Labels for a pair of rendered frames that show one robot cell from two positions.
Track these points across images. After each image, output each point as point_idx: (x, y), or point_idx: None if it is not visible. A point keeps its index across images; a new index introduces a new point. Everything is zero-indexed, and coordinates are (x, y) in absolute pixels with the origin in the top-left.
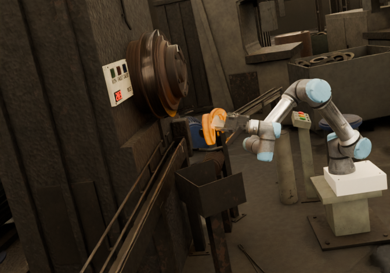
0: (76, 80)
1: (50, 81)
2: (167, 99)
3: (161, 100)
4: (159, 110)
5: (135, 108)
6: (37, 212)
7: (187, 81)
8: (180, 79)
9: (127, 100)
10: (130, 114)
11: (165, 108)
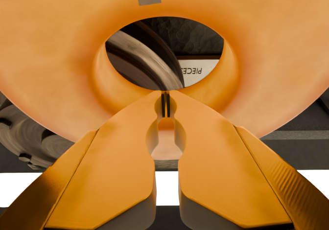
0: None
1: None
2: (145, 81)
3: (171, 78)
4: (148, 43)
5: (159, 26)
6: None
7: (11, 127)
8: None
9: (190, 49)
10: (198, 23)
11: (153, 55)
